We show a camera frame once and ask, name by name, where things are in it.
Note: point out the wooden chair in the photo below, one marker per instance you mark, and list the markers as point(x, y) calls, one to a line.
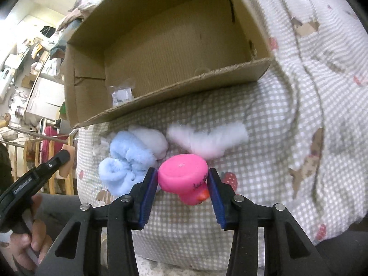
point(54, 164)

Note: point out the person's left hand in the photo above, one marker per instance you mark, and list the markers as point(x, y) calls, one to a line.
point(31, 235)

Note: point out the clear plastic bag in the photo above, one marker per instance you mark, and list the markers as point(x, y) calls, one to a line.
point(122, 92)

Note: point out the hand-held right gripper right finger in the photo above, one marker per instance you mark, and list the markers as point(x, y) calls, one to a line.
point(217, 199)

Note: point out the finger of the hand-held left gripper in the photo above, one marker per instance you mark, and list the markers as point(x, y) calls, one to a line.
point(54, 162)

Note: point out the checkered printed blanket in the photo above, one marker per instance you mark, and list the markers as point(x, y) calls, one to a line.
point(258, 120)

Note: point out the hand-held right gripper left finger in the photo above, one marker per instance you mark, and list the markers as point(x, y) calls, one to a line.
point(146, 198)

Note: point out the white fluffy sock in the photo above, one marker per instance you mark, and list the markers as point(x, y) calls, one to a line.
point(152, 142)
point(208, 141)

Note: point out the pink rubber duck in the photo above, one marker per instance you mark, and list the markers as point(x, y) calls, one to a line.
point(185, 178)

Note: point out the cardboard box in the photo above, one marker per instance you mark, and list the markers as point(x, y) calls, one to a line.
point(161, 49)

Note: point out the light blue fluffy sock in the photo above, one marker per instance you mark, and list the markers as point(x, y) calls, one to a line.
point(126, 164)

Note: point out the pile of clothes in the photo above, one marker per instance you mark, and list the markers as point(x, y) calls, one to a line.
point(79, 8)

